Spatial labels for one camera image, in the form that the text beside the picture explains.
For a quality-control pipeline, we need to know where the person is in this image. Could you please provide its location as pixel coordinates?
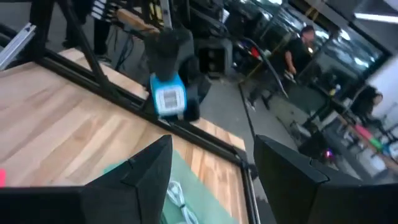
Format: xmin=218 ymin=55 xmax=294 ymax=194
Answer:
xmin=350 ymin=85 xmax=385 ymax=126
xmin=284 ymin=25 xmax=317 ymax=82

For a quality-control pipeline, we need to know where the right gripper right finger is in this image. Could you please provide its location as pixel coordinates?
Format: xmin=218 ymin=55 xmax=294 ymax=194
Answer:
xmin=252 ymin=134 xmax=364 ymax=224

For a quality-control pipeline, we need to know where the teal translucent plastic bin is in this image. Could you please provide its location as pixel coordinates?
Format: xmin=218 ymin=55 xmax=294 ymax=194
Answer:
xmin=102 ymin=149 xmax=241 ymax=224

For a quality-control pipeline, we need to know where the aluminium extrusion bar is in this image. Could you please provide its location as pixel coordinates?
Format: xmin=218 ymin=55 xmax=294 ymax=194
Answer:
xmin=0 ymin=22 xmax=37 ymax=70

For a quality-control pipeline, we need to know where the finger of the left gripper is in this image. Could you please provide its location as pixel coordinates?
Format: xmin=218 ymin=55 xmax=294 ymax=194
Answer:
xmin=144 ymin=29 xmax=183 ymax=83
xmin=182 ymin=93 xmax=203 ymax=123

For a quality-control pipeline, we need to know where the clear item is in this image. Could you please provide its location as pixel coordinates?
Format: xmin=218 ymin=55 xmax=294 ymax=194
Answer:
xmin=165 ymin=180 xmax=200 ymax=224

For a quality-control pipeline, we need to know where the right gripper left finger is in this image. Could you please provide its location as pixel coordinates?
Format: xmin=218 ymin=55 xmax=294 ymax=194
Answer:
xmin=83 ymin=134 xmax=174 ymax=224

